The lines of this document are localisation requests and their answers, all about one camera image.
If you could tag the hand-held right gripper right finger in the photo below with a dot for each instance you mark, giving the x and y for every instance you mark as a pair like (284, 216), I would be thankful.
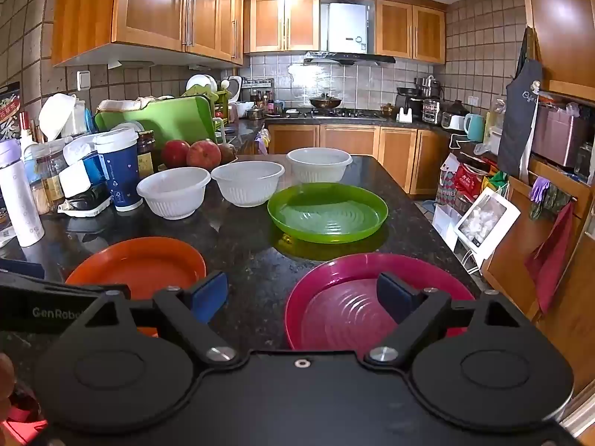
(395, 297)

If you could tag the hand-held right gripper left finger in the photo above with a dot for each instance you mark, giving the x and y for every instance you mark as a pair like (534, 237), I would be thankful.
(209, 295)

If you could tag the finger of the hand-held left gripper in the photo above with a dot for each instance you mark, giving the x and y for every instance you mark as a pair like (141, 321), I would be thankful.
(21, 269)
(69, 288)

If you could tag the orange plate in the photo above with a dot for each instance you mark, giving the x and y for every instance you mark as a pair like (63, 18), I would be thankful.
(139, 260)

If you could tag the white bowl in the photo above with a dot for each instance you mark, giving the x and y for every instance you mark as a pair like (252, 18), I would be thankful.
(172, 195)
(246, 186)
(318, 167)

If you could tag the green plate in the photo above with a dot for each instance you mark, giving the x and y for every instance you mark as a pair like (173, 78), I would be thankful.
(325, 213)

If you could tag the person's left hand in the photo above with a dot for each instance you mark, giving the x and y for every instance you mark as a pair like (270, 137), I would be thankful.
(4, 371)

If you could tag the white water bottle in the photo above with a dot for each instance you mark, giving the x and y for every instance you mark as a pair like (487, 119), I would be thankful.
(21, 204)

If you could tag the white plastic tray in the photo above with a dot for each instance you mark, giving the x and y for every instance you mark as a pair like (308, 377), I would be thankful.
(86, 209)

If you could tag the clear plastic canister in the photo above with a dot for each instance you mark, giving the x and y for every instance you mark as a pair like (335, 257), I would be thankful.
(46, 181)

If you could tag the blue white tissue pack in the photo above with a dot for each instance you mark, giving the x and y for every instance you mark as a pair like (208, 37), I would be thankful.
(76, 176)

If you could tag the white photo box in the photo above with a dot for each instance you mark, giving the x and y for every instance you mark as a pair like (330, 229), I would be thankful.
(486, 220)

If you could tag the blue paper cup white lid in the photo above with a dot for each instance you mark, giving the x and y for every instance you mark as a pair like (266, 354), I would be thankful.
(118, 172)

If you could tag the white patterned paper bag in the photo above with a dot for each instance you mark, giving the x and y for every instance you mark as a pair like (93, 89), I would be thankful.
(447, 181)

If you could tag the red snack bag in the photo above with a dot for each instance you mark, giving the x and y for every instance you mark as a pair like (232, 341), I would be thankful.
(469, 181)

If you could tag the red apple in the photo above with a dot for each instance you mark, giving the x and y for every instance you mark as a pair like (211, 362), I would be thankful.
(174, 153)
(204, 154)

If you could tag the brown kiwi fruit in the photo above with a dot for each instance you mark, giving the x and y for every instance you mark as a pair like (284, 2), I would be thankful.
(227, 152)

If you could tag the wooden lower cabinets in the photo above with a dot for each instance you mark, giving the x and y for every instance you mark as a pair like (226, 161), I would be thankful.
(395, 153)

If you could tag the dark sauce jar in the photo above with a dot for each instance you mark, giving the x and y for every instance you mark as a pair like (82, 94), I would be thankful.
(146, 155)

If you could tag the green and yellow bag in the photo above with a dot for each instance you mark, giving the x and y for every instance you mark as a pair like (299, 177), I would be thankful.
(497, 183)

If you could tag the dark printed snack bag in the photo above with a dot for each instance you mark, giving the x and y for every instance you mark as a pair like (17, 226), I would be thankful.
(9, 111)

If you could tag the red cloth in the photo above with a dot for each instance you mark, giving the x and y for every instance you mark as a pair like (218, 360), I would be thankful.
(553, 255)

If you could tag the green cutting board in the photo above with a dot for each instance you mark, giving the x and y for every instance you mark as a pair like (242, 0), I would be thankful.
(172, 118)

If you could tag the purple rubber gloves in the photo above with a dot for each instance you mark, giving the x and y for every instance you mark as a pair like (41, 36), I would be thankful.
(539, 188)

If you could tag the white electric kettle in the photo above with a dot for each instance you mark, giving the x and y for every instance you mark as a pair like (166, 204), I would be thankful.
(453, 122)

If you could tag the mint green mug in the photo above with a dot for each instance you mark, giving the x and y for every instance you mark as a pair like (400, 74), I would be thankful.
(475, 128)

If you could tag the green camouflage cloth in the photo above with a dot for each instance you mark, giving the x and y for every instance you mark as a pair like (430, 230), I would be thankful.
(555, 199)

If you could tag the green dish rack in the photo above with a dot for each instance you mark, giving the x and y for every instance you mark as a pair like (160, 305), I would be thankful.
(222, 107)

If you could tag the gas stove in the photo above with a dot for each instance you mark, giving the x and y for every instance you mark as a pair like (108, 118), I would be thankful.
(344, 113)

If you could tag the row of seasoning bottles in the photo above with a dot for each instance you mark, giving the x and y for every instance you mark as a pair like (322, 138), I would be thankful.
(260, 102)

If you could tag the clear plastic bag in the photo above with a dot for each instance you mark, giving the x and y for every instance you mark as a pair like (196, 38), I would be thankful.
(492, 121)

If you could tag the black wok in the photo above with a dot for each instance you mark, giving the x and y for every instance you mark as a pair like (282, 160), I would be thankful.
(325, 101)

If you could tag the white rice cooker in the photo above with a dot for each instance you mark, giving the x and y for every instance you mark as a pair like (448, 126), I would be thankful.
(234, 88)

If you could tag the white dish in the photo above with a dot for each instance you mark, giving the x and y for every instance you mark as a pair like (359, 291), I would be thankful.
(197, 84)

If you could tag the steel pot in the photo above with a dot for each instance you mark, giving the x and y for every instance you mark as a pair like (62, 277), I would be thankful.
(427, 86)

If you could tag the dark apron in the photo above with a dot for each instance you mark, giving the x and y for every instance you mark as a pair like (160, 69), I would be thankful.
(518, 121)

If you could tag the mauve storage box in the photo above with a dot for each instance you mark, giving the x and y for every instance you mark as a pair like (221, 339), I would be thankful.
(558, 134)

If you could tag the range hood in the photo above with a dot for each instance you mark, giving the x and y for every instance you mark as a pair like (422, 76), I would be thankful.
(348, 59)

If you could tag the wooden upper cabinet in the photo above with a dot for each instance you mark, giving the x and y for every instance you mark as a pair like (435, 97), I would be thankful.
(409, 30)
(283, 23)
(148, 4)

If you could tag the white water heater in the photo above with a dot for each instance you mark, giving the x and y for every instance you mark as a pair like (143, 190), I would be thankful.
(348, 28)

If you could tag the wooden shelf cabinet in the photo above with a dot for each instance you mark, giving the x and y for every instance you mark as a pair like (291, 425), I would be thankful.
(562, 32)

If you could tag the white wall socket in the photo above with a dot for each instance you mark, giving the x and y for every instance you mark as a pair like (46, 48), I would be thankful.
(83, 80)

